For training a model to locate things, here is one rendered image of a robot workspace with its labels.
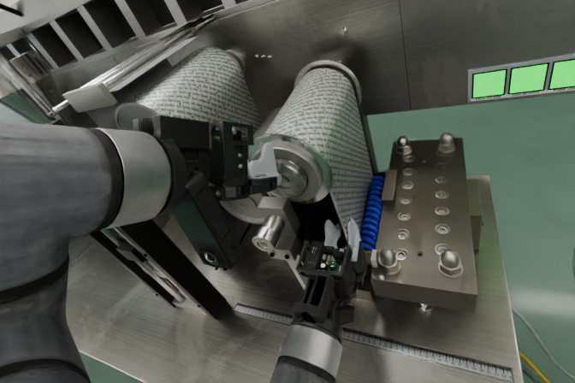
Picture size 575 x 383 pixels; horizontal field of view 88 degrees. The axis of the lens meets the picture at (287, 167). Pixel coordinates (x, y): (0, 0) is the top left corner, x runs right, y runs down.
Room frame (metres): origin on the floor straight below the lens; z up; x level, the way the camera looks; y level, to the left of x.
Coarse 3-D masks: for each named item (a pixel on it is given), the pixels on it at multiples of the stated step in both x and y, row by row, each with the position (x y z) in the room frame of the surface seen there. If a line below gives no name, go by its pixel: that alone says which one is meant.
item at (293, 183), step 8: (280, 160) 0.37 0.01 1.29; (288, 160) 0.36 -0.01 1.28; (280, 168) 0.36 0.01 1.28; (288, 168) 0.35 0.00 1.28; (296, 168) 0.35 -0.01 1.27; (288, 176) 0.35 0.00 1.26; (296, 176) 0.35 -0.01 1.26; (304, 176) 0.35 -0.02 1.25; (280, 184) 0.37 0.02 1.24; (288, 184) 0.36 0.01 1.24; (296, 184) 0.35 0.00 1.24; (304, 184) 0.34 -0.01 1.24; (280, 192) 0.37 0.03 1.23; (288, 192) 0.36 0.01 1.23; (296, 192) 0.35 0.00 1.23
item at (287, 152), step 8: (272, 144) 0.38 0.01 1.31; (280, 144) 0.37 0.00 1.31; (256, 152) 0.40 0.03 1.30; (280, 152) 0.36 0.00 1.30; (288, 152) 0.36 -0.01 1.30; (296, 152) 0.35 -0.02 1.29; (296, 160) 0.35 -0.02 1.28; (304, 160) 0.35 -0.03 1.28; (304, 168) 0.35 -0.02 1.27; (312, 168) 0.34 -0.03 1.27; (312, 176) 0.34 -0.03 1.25; (320, 176) 0.34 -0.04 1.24; (312, 184) 0.35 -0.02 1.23; (320, 184) 0.34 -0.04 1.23; (272, 192) 0.39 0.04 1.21; (304, 192) 0.36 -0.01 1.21; (312, 192) 0.35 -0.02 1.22; (296, 200) 0.37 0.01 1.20; (304, 200) 0.36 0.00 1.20
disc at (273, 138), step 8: (264, 136) 0.38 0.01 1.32; (272, 136) 0.38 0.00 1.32; (280, 136) 0.37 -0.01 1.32; (288, 136) 0.36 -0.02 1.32; (256, 144) 0.40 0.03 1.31; (288, 144) 0.36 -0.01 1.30; (296, 144) 0.36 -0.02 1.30; (304, 144) 0.35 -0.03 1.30; (248, 152) 0.41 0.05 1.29; (304, 152) 0.35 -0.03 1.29; (312, 152) 0.35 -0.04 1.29; (312, 160) 0.35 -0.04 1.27; (320, 160) 0.34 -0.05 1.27; (320, 168) 0.34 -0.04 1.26; (328, 168) 0.34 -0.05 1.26; (328, 176) 0.34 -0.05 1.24; (328, 184) 0.34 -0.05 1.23; (320, 192) 0.35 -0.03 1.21; (328, 192) 0.35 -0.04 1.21; (312, 200) 0.36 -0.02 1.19
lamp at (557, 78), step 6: (558, 66) 0.41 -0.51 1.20; (564, 66) 0.40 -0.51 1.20; (570, 66) 0.40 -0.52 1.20; (558, 72) 0.41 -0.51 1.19; (564, 72) 0.40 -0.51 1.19; (570, 72) 0.40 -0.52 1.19; (552, 78) 0.41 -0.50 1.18; (558, 78) 0.41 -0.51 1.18; (564, 78) 0.40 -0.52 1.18; (570, 78) 0.40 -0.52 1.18; (552, 84) 0.41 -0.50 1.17; (558, 84) 0.40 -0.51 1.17; (564, 84) 0.40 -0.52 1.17; (570, 84) 0.39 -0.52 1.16
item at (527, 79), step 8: (544, 64) 0.42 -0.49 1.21; (512, 72) 0.45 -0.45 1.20; (520, 72) 0.44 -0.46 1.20; (528, 72) 0.43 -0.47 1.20; (536, 72) 0.42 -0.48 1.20; (544, 72) 0.42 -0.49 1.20; (512, 80) 0.44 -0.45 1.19; (520, 80) 0.44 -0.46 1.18; (528, 80) 0.43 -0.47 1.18; (536, 80) 0.42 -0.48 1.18; (512, 88) 0.44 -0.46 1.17; (520, 88) 0.44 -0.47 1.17; (528, 88) 0.43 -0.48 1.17; (536, 88) 0.42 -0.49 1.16
